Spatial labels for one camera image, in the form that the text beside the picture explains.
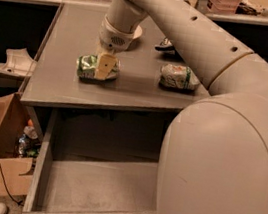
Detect white green snack bag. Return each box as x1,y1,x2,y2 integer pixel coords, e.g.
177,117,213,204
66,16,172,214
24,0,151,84
159,64,200,91

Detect brown cardboard box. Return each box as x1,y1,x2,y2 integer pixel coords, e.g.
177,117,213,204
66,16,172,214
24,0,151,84
0,94,32,196

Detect blue chip bag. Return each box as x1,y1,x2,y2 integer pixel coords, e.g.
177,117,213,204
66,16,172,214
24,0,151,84
155,37,176,54

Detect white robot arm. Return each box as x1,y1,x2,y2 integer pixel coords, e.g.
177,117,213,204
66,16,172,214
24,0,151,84
104,0,268,214

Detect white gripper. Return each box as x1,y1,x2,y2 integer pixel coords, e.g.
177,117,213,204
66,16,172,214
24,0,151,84
94,15,137,80

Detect pink plastic container stack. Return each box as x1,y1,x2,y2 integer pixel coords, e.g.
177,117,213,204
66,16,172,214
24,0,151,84
207,0,242,14

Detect grey open top drawer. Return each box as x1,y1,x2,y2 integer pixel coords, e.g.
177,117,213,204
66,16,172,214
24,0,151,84
22,108,174,214

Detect plastic bottles in box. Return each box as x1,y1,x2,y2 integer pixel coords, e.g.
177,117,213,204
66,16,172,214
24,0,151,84
17,120,41,158

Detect crushed green can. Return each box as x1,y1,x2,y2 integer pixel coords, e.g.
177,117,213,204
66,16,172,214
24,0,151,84
76,54,120,80

